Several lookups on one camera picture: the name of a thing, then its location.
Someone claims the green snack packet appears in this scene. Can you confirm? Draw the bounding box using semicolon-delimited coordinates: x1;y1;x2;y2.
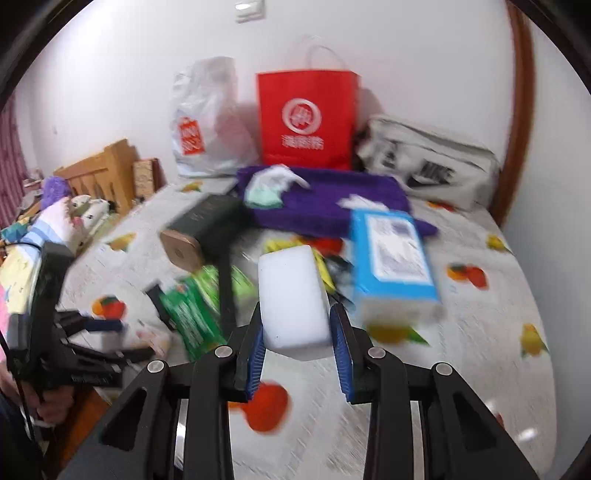
159;278;226;362

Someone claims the person's left hand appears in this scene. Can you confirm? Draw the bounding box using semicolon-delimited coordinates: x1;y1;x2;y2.
1;361;74;425

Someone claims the yellow mesh pouch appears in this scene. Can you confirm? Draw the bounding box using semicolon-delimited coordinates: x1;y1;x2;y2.
263;236;353;302

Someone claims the purple towel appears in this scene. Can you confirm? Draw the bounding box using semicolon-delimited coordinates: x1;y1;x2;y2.
250;168;412;238

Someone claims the brown framed board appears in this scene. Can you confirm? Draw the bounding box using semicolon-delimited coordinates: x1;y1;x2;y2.
132;158;166;201

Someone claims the white glove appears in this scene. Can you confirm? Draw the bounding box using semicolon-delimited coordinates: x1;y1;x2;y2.
243;165;311;210

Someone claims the dark green box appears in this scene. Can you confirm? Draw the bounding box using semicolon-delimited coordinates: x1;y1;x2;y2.
159;194;253;272

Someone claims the white wall switch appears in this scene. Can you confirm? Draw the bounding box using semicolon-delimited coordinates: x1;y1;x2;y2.
235;0;266;23

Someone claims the white cow plush toy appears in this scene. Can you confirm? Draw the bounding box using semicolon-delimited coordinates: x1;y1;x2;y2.
70;194;111;253

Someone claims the blue tissue pack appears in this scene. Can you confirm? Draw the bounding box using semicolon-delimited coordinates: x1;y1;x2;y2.
351;210;443;327

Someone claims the fruit pattern tablecloth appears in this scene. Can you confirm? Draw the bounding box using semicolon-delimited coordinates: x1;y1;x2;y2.
61;179;557;479

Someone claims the red paper shopping bag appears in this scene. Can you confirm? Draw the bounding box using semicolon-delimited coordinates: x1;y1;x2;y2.
256;43;360;171

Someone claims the white sponge block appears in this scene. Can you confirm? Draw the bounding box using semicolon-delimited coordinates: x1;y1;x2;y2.
259;246;332;361

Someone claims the purple plush toy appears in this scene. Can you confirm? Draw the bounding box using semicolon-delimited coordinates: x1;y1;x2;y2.
41;176;72;210

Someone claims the grey Nike waist bag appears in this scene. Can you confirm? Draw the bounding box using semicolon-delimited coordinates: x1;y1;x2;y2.
356;114;501;210

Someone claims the wooden bed headboard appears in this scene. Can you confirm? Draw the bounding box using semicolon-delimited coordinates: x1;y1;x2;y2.
53;139;138;216

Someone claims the white plastic Miniso bag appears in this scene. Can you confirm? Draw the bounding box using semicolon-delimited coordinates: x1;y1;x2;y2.
169;57;259;178

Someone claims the brown wooden door frame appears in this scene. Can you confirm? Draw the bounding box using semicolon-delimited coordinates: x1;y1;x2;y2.
489;1;536;227

